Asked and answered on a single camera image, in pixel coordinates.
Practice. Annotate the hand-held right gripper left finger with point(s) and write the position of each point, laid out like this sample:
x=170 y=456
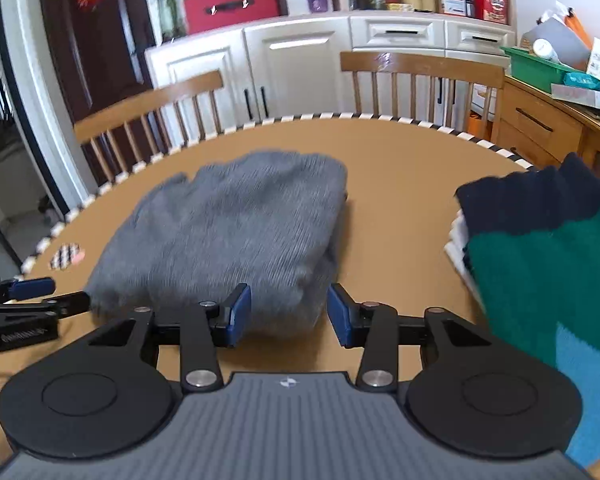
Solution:
x=239 y=315

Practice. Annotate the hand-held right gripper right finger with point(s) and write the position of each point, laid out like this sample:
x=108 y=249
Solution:
x=338 y=312

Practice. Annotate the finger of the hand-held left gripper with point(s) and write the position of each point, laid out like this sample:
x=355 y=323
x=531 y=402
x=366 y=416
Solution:
x=32 y=288
x=70 y=303

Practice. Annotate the grey knit button cardigan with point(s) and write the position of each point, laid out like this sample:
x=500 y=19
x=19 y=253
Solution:
x=230 y=230

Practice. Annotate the white folded cloth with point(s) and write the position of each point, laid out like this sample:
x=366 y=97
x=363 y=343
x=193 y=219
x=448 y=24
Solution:
x=459 y=250

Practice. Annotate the black framed glass door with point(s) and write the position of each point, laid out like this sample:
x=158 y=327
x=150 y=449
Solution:
x=0 y=135

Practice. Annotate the wooden spindle-back chair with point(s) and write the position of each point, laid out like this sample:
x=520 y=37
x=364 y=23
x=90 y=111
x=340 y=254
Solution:
x=420 y=67
x=140 y=110

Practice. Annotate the orange bag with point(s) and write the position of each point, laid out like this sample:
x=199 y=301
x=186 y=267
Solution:
x=480 y=127

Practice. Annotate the dark brown door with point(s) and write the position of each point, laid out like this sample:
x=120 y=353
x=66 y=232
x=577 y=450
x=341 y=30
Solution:
x=95 y=60

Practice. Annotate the white cabinet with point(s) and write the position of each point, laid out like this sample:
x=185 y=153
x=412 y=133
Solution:
x=300 y=55

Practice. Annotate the wooden sideboard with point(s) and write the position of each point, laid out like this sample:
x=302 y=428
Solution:
x=540 y=125

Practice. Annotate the red storage case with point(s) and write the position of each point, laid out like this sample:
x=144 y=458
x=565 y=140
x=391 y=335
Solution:
x=230 y=7

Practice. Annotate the green plastic tray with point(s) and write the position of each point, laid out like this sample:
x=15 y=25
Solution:
x=530 y=67

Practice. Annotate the grey flat box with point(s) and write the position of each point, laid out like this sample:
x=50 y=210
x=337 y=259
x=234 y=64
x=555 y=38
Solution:
x=575 y=96

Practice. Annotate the white plastic bottle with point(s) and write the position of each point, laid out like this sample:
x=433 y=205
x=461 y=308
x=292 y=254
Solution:
x=545 y=50

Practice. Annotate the teal packet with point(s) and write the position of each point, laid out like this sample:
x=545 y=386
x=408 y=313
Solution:
x=585 y=81

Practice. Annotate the red printed box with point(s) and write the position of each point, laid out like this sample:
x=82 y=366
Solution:
x=490 y=2

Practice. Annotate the grey paper bag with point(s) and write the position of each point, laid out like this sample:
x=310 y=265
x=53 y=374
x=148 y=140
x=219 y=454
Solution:
x=567 y=42

